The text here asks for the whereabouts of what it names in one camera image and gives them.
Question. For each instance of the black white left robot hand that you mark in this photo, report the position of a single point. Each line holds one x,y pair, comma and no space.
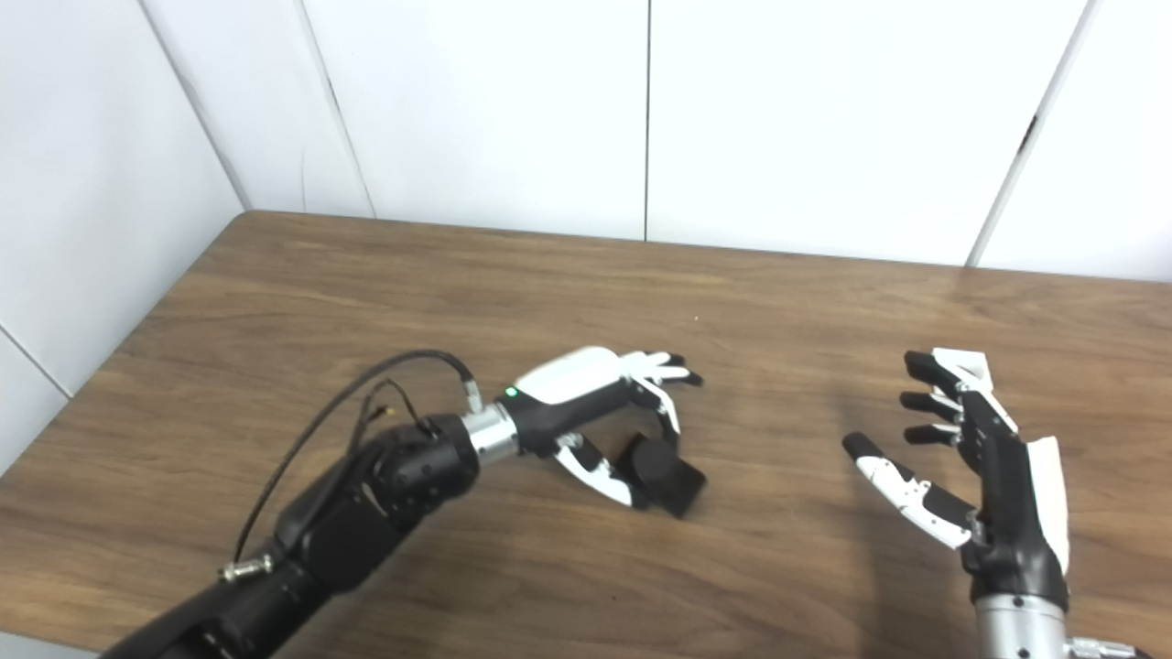
568,389

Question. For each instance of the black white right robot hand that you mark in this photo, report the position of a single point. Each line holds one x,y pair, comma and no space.
1007,513

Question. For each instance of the black peg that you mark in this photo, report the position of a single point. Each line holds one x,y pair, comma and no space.
664,476

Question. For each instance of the white square piece with hole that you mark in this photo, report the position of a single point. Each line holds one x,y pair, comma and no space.
971,364

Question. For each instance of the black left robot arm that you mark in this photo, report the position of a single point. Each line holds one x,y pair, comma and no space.
357,522

